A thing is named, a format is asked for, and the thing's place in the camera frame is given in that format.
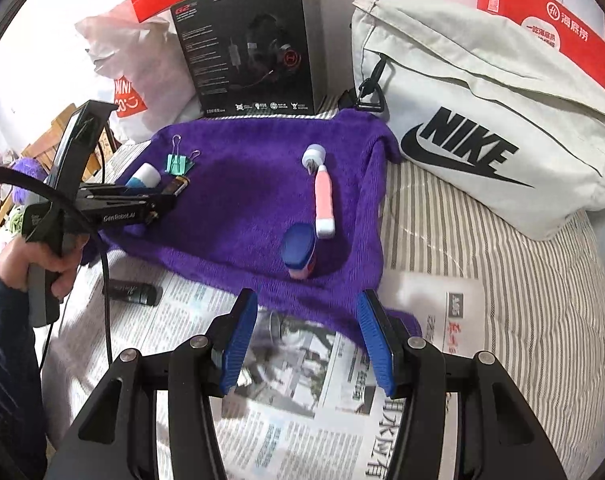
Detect blue capped pink jar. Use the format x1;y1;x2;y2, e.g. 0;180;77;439
280;223;318;280

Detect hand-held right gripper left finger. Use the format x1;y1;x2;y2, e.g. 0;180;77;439
45;287;260;480

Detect white plastic shopping bag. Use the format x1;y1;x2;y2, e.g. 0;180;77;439
75;2;204;144

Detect striped quilt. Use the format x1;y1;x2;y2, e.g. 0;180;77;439
102;95;605;480

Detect grey sling bag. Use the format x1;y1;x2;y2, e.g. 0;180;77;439
351;0;605;241

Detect purple fluffy item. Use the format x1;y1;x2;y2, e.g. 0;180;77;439
11;157;51;187

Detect pink and white tube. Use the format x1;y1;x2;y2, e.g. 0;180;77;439
301;143;337;240

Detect mint green binder clip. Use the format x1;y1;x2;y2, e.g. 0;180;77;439
165;135;202;177

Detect newspaper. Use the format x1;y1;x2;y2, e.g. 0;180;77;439
47;250;486;480

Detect small red paper bag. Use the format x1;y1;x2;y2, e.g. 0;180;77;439
477;0;605;89

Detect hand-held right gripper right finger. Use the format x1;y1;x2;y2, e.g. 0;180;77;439
357;288;568;480

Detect person's left forearm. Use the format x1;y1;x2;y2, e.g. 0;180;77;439
0;261;51;480

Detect white bottle blue label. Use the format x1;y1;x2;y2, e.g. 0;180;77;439
126;162;162;190

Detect purple towel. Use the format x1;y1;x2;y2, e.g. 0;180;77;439
80;108;423;357

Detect wooden nightstand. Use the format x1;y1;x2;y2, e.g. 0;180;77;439
21;103;124;184

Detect black headphone box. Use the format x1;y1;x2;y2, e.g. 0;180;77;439
170;0;329;120

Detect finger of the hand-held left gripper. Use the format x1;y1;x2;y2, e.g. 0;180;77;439
110;192;178;217
80;183;158;198

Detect person's left hand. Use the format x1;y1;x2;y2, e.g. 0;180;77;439
0;236;84;307

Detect black tube gold ends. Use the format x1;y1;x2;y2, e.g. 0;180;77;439
102;280;162;307
149;175;191;224

